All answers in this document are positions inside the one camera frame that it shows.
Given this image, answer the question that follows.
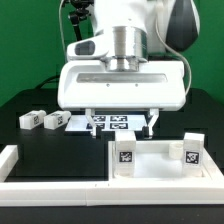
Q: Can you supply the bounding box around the white U-shaped obstacle fence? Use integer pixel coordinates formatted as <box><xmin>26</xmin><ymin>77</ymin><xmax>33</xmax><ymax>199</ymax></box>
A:
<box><xmin>0</xmin><ymin>145</ymin><xmax>224</xmax><ymax>207</ymax></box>

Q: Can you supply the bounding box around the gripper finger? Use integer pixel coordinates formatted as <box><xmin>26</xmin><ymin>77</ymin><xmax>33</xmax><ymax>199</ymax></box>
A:
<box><xmin>85</xmin><ymin>108</ymin><xmax>101</xmax><ymax>139</ymax></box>
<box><xmin>143</xmin><ymin>109</ymin><xmax>159</xmax><ymax>139</ymax></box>

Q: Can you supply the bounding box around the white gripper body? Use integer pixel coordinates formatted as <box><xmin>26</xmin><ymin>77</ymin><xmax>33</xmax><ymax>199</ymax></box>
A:
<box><xmin>58</xmin><ymin>38</ymin><xmax>186</xmax><ymax>111</ymax></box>

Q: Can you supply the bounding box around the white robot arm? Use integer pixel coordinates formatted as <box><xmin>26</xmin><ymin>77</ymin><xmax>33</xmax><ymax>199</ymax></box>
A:
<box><xmin>58</xmin><ymin>0</ymin><xmax>200</xmax><ymax>135</ymax></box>

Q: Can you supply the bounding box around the white cable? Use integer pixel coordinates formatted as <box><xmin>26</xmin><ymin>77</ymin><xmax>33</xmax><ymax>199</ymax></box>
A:
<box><xmin>58</xmin><ymin>0</ymin><xmax>69</xmax><ymax>63</ymax></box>

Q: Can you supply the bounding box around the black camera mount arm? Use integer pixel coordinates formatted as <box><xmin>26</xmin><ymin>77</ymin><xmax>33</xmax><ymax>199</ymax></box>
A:
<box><xmin>62</xmin><ymin>0</ymin><xmax>94</xmax><ymax>41</ymax></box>

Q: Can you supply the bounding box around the white square tabletop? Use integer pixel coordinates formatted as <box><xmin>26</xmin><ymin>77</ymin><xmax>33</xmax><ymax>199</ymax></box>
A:
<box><xmin>109</xmin><ymin>141</ymin><xmax>224</xmax><ymax>181</ymax></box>

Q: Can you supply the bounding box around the white marker tag sheet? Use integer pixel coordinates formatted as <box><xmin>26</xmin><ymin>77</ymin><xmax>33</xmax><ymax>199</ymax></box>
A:
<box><xmin>66</xmin><ymin>115</ymin><xmax>147</xmax><ymax>132</ymax></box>

